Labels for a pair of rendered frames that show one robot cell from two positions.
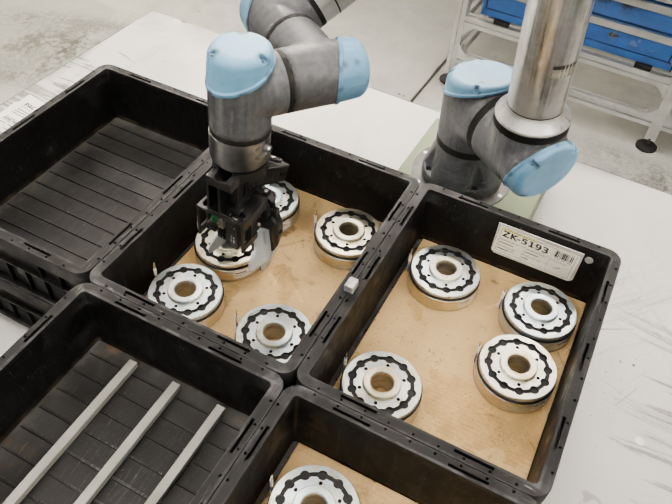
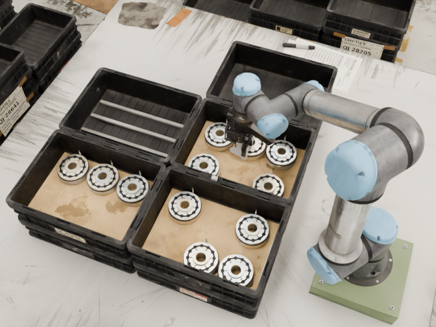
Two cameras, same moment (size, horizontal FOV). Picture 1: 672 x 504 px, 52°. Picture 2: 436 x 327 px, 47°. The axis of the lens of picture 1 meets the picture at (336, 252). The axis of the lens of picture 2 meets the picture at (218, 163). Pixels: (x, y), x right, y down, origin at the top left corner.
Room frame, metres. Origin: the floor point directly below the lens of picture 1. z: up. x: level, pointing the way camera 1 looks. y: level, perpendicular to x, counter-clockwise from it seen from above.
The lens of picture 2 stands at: (0.54, -0.84, 2.23)
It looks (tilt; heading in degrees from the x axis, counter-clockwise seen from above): 56 degrees down; 87
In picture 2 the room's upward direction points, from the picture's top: straight up
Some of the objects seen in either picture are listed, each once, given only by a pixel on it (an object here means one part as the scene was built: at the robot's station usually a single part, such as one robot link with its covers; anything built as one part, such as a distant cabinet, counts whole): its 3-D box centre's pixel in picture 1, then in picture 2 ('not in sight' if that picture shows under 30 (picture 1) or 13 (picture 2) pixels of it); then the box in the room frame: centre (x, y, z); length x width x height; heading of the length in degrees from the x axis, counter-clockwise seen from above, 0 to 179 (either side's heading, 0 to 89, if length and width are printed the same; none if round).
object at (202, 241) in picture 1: (229, 241); (250, 143); (0.70, 0.16, 0.86); 0.10 x 0.10 x 0.01
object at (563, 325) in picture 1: (540, 310); (235, 270); (0.62, -0.29, 0.86); 0.10 x 0.10 x 0.01
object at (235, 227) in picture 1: (237, 195); (241, 125); (0.66, 0.13, 0.99); 0.09 x 0.08 x 0.12; 156
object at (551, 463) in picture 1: (471, 316); (209, 227); (0.55, -0.18, 0.92); 0.40 x 0.30 x 0.02; 156
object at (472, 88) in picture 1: (478, 104); (372, 233); (1.01, -0.22, 0.92); 0.13 x 0.12 x 0.14; 30
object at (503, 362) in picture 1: (518, 364); (200, 257); (0.52, -0.25, 0.86); 0.05 x 0.05 x 0.01
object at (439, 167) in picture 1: (465, 154); (364, 250); (1.02, -0.22, 0.81); 0.15 x 0.15 x 0.10
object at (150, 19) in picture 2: not in sight; (140, 13); (0.27, 1.02, 0.71); 0.22 x 0.19 x 0.01; 155
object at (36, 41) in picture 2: not in sight; (40, 57); (-0.32, 1.17, 0.31); 0.40 x 0.30 x 0.34; 65
